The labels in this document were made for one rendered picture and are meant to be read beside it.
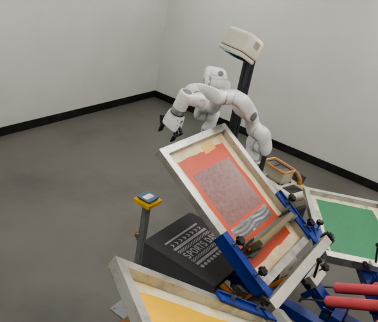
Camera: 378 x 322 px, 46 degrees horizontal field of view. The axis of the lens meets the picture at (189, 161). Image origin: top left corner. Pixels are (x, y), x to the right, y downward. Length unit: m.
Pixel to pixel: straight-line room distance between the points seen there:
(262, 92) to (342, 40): 1.28
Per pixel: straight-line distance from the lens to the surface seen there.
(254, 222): 2.26
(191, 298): 1.61
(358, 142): 6.02
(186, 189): 2.04
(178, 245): 2.49
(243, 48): 2.58
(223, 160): 2.37
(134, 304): 1.27
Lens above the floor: 2.46
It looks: 27 degrees down
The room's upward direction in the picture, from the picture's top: 11 degrees clockwise
